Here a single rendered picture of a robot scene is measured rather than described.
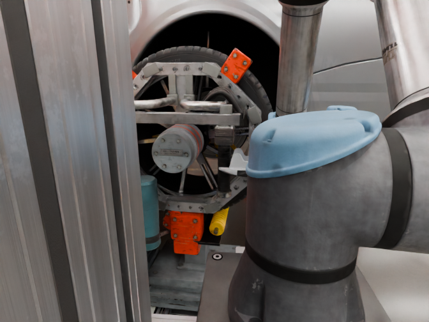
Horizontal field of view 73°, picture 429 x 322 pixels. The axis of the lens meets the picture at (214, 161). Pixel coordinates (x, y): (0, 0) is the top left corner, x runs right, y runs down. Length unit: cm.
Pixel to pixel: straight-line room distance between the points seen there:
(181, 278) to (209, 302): 99
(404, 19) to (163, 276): 124
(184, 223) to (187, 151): 35
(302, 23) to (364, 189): 41
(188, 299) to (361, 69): 117
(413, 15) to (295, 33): 24
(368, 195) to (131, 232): 18
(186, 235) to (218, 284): 76
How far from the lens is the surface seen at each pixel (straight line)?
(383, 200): 27
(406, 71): 38
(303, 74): 66
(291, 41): 63
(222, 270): 44
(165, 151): 90
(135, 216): 17
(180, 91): 101
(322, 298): 31
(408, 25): 42
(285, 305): 31
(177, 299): 140
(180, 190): 121
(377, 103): 132
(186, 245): 119
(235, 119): 79
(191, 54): 108
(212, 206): 109
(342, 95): 127
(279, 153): 25
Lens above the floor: 109
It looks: 17 degrees down
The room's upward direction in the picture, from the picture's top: straight up
